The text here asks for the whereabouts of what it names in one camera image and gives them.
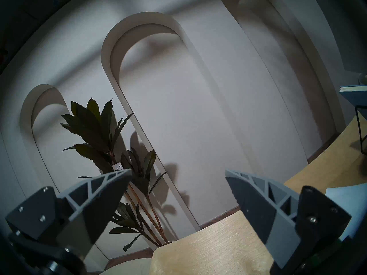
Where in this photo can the white plant tag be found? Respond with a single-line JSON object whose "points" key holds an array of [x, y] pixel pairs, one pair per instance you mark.
{"points": [[118, 167]]}

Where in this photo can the large thin white book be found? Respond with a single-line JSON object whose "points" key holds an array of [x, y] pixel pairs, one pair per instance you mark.
{"points": [[351, 202]]}

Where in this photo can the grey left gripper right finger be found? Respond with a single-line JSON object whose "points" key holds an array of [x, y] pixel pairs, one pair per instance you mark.
{"points": [[258, 208]]}

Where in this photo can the blue notebook with bookmark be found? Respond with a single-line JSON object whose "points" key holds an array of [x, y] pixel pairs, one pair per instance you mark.
{"points": [[357, 95]]}

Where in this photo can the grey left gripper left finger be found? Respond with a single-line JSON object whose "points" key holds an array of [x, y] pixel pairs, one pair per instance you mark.
{"points": [[94, 208]]}

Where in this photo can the tall dark green plant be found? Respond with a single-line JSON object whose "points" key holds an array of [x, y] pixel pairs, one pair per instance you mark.
{"points": [[94, 137]]}

